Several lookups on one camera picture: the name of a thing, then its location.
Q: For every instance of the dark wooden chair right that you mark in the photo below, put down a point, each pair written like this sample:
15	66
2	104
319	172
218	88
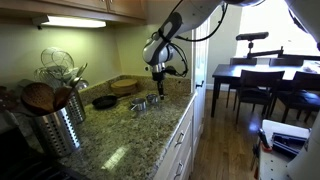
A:
303	94

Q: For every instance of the under cabinet light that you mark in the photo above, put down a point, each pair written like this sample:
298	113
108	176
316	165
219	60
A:
50	20

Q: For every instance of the dark wooden chair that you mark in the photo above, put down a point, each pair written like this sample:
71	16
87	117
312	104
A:
303	94
259	89

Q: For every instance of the black cast iron skillet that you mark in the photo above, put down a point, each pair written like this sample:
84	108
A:
104	102

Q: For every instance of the wooden spoons bunch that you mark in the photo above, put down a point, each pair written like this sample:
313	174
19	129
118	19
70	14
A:
42	97

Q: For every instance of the black camera on stand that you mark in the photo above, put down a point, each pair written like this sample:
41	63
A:
252	36

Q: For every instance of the steel utensil holder front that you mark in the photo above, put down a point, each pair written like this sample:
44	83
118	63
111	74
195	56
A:
56	133

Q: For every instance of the wooden lower cabinet drawers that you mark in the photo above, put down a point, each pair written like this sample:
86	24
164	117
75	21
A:
175	162

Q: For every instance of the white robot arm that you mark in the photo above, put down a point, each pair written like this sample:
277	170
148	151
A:
190	14

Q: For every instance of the dark dining table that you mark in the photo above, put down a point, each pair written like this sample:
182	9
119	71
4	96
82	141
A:
225	74

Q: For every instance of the large steel measuring cup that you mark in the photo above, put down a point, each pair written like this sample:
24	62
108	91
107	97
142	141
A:
138	104

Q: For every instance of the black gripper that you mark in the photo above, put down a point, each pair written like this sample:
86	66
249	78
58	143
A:
158	75

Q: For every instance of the steel utensil holder back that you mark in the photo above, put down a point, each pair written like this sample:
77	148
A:
76	108

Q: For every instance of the steel utensil holder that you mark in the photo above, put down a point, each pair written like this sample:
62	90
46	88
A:
56	133
76	108

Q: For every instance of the wooden upper cabinets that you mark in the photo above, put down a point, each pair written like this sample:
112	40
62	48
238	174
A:
119	11

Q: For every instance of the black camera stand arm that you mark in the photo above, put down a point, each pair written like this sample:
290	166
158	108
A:
280	54

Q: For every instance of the dark wooden chair near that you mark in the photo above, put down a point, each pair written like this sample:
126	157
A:
259	89

